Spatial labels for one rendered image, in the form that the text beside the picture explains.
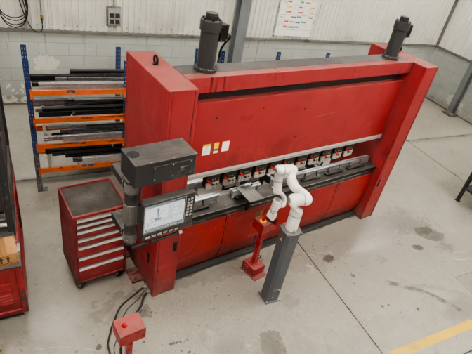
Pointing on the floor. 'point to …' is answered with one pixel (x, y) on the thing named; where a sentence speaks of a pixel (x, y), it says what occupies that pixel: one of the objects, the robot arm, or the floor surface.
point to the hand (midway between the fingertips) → (269, 221)
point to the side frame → (392, 128)
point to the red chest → (91, 230)
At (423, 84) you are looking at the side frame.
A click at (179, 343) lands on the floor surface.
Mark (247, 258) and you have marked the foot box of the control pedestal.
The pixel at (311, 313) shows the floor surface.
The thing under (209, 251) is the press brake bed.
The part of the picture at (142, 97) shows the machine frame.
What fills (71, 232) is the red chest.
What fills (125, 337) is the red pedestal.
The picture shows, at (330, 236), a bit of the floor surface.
